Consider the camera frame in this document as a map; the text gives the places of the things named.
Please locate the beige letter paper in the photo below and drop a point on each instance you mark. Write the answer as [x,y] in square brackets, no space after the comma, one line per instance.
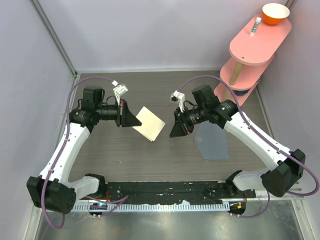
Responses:
[151,125]

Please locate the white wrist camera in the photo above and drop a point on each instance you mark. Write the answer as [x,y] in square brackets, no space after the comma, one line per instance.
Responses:
[178,98]
[119,90]

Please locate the blue grey envelope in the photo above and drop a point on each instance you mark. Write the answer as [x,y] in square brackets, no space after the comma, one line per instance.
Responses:
[211,142]

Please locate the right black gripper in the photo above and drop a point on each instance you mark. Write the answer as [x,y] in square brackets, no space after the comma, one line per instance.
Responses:
[182,122]

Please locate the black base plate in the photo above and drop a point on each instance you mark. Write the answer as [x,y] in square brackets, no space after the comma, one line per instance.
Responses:
[175,192]

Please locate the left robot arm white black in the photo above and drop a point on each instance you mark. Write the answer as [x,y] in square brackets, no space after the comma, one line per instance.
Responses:
[52,188]

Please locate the white glue stick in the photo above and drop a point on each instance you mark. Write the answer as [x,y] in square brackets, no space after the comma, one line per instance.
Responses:
[255,26]

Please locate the pink three tier shelf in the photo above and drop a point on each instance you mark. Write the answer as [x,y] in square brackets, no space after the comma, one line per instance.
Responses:
[250,57]

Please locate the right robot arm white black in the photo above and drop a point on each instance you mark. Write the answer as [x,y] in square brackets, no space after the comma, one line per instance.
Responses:
[280,172]

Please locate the blue object under shelf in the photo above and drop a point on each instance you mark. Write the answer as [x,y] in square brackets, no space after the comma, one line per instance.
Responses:
[241,92]

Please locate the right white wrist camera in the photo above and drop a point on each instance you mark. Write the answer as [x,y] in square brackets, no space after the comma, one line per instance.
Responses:
[178,98]

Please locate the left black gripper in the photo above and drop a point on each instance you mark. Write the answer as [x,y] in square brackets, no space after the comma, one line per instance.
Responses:
[120,113]

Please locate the orange bowl white inside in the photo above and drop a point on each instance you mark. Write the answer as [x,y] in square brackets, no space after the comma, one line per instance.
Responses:
[274,13]

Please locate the white slotted cable duct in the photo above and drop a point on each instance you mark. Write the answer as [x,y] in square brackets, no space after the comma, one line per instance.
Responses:
[185,206]

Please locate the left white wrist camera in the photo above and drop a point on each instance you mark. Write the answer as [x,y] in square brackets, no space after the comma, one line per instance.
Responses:
[119,90]

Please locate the aluminium frame rail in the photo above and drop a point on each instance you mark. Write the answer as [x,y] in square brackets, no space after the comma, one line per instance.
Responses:
[53,35]

